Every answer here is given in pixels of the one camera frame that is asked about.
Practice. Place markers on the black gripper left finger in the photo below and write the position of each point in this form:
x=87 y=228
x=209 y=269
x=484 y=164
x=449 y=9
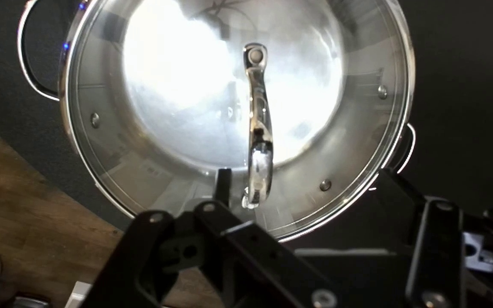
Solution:
x=212 y=257

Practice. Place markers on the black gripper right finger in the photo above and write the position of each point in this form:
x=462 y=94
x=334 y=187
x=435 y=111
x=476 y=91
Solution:
x=437 y=257

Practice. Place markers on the glass pot lid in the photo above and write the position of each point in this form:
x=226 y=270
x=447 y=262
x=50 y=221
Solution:
x=200 y=113

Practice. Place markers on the stainless steel pot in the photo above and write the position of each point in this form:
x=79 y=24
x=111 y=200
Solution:
x=26 y=69

